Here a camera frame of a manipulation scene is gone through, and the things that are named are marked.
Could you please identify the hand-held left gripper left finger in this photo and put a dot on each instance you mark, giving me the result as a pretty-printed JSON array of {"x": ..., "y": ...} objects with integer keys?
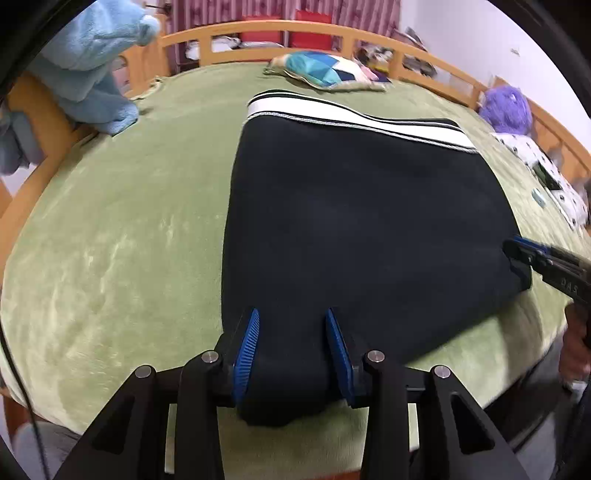
[{"x": 244, "y": 351}]

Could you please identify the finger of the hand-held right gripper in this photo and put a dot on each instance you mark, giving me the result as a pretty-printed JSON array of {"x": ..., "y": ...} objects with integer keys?
[
  {"x": 524, "y": 247},
  {"x": 521, "y": 274}
]

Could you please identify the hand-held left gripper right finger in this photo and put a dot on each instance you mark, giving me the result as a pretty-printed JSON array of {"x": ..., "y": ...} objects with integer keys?
[{"x": 339, "y": 353}]

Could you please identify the black pants with white stripes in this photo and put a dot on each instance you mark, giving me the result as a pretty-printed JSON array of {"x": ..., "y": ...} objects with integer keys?
[{"x": 351, "y": 207}]

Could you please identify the person's right forearm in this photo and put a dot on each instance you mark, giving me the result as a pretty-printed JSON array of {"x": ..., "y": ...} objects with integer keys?
[{"x": 575, "y": 434}]

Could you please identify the person's right hand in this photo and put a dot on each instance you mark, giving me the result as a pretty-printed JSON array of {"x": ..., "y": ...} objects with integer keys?
[{"x": 573, "y": 350}]

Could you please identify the light blue small box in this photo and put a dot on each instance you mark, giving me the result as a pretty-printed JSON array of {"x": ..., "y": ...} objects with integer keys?
[{"x": 538, "y": 198}]

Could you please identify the white patterned quilt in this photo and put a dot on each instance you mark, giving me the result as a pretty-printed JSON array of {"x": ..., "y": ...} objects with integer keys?
[{"x": 570, "y": 203}]

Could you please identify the dark flat object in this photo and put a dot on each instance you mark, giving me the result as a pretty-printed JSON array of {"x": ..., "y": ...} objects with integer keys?
[{"x": 547, "y": 175}]

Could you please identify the person's right leg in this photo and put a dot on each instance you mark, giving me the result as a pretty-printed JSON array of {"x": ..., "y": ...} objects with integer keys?
[{"x": 531, "y": 406}]

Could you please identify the person's leg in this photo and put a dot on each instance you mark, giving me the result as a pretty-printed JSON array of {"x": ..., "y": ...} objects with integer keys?
[
  {"x": 46, "y": 452},
  {"x": 531, "y": 406}
]

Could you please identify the purple plush toy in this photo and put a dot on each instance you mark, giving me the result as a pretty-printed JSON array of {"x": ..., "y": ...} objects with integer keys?
[{"x": 505, "y": 108}]

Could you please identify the green fleece blanket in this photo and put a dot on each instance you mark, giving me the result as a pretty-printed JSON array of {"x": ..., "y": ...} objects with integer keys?
[{"x": 115, "y": 230}]

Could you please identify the person's left leg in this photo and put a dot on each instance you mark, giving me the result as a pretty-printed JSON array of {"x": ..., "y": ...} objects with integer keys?
[{"x": 46, "y": 452}]

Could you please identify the colourful patchwork pillow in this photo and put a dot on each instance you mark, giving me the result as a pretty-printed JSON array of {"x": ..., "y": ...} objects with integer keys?
[{"x": 318, "y": 69}]

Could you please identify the pink curtain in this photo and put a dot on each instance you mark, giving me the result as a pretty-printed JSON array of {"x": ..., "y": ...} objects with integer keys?
[{"x": 364, "y": 14}]

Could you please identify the red chair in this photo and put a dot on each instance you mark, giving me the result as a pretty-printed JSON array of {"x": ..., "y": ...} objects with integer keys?
[
  {"x": 311, "y": 23},
  {"x": 261, "y": 34}
]

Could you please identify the light blue fleece blanket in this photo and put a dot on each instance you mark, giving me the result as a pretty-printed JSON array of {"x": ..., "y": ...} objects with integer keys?
[{"x": 87, "y": 60}]

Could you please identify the wooden bed frame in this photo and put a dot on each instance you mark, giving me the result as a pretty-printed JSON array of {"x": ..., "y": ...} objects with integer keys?
[{"x": 323, "y": 30}]

